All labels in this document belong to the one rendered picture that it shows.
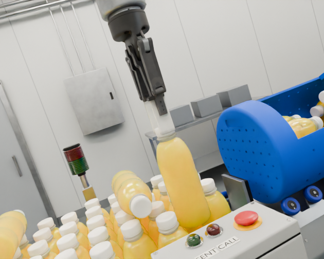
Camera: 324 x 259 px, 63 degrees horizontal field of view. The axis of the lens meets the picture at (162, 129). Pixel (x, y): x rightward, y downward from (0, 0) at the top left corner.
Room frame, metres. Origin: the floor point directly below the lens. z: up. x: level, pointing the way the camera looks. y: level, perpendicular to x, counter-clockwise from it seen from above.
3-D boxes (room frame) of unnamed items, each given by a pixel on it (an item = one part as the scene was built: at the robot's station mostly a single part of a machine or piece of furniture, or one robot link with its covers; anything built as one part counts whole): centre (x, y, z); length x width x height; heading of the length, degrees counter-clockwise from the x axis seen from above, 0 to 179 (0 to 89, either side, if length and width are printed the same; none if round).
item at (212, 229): (0.39, -0.03, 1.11); 0.02 x 0.02 x 0.01
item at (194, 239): (0.38, 0.01, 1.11); 0.02 x 0.02 x 0.01
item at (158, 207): (0.55, 0.07, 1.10); 0.04 x 0.04 x 0.02
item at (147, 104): (0.55, 0.00, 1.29); 0.03 x 0.01 x 0.07; 106
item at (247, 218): (0.38, -0.08, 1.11); 0.04 x 0.04 x 0.01
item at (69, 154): (0.94, 0.32, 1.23); 0.06 x 0.06 x 0.04
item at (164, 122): (0.51, -0.01, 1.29); 0.03 x 0.01 x 0.07; 106
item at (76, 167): (0.94, 0.32, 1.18); 0.06 x 0.06 x 0.05
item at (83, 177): (0.94, 0.32, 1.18); 0.06 x 0.06 x 0.16
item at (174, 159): (0.53, 0.00, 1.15); 0.07 x 0.07 x 0.19
